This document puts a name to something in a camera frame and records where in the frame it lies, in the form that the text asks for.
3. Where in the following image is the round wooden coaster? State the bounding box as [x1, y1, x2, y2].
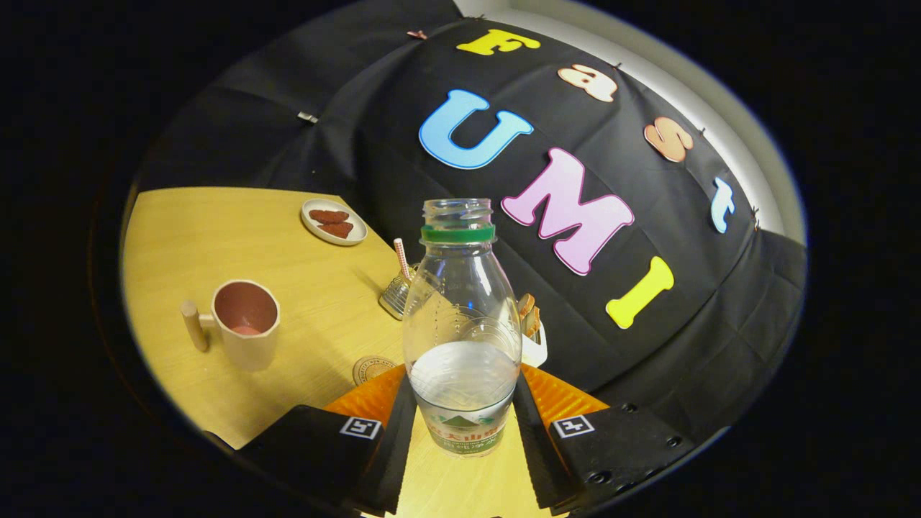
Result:
[352, 355, 399, 387]

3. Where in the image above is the wire mesh holder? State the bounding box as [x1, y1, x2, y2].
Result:
[378, 263, 418, 321]

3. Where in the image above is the beige cup with wooden handle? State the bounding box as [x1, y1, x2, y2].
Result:
[180, 279, 281, 373]

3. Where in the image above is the white toaster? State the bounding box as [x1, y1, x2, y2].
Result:
[520, 320, 548, 368]

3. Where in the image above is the white round plate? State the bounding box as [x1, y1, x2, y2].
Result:
[300, 198, 368, 247]

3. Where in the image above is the clear plastic bottle green collar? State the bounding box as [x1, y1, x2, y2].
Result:
[401, 198, 524, 459]

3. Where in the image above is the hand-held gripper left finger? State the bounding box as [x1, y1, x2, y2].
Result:
[237, 363, 418, 515]

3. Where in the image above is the wooden table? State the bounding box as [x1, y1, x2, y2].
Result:
[121, 186, 569, 518]

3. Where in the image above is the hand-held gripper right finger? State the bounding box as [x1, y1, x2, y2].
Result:
[512, 363, 695, 515]

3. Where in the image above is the black backdrop cloth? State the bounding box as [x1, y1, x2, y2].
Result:
[137, 0, 807, 440]

